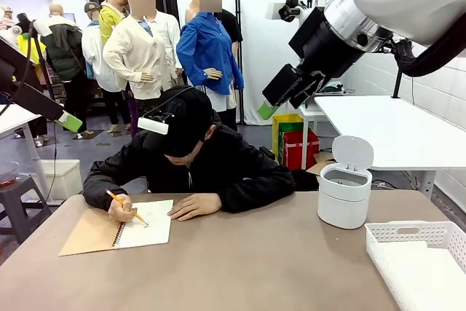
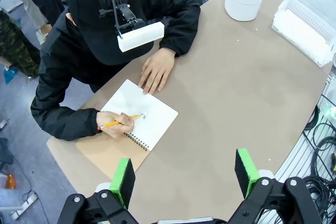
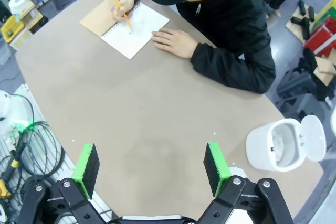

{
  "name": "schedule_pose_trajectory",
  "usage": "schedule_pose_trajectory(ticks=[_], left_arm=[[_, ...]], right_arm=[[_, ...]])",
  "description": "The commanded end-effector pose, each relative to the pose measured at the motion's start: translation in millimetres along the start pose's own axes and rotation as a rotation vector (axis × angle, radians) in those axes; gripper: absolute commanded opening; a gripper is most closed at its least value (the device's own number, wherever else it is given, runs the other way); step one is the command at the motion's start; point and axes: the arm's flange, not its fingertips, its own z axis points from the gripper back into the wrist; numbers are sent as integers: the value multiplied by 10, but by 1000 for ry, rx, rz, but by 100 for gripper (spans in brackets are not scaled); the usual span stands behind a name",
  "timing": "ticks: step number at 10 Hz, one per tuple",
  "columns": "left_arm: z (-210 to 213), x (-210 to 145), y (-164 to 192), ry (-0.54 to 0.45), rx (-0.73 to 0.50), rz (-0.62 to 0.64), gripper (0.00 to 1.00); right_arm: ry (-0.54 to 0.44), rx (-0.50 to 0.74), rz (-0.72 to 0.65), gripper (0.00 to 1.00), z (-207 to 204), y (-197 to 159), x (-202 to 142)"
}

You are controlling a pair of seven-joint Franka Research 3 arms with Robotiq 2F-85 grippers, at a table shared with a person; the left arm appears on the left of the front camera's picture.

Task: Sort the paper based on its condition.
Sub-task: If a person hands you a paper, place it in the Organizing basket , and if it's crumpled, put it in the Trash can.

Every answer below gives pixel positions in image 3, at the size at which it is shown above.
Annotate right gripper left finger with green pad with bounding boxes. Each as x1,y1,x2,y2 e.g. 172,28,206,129
18,144,116,224

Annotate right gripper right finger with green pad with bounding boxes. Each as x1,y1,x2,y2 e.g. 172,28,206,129
196,142,293,224

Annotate yellow pencil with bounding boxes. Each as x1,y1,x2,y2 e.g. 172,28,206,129
112,0,134,33

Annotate person's left forearm black sleeve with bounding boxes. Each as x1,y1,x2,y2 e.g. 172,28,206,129
190,42,276,95

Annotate person's right hand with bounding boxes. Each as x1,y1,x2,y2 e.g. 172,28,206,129
110,0,142,23

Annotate person's left hand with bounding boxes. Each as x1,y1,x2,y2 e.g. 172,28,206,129
151,27,200,59

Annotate white paper roll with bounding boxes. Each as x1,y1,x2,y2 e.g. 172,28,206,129
8,0,28,15

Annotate yellow plastic box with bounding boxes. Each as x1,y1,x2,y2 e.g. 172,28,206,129
1,15,25,43

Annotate brown cardboard box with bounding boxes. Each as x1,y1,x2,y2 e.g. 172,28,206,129
12,3,49,49

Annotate white lidded trash bin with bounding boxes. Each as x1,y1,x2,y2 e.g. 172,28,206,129
245,114,328,172

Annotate yellow black plug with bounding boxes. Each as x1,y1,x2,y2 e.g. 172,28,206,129
9,150,20,170

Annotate yellow clamp tool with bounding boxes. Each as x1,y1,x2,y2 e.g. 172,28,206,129
0,179,13,199

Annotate dark grey plastic stool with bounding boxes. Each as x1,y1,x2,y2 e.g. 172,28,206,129
275,66,332,120

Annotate black cloth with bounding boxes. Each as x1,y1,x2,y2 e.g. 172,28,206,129
298,48,319,74

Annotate cardboard pieces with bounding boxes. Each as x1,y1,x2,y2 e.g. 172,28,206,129
313,55,336,86

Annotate person's torso in black jacket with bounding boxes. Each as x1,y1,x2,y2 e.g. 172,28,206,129
167,0,274,59

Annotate flat cardboard sheet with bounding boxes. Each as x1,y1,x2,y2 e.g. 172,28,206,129
285,6,316,42

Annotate black cable bundle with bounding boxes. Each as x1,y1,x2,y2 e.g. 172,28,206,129
12,95,65,179

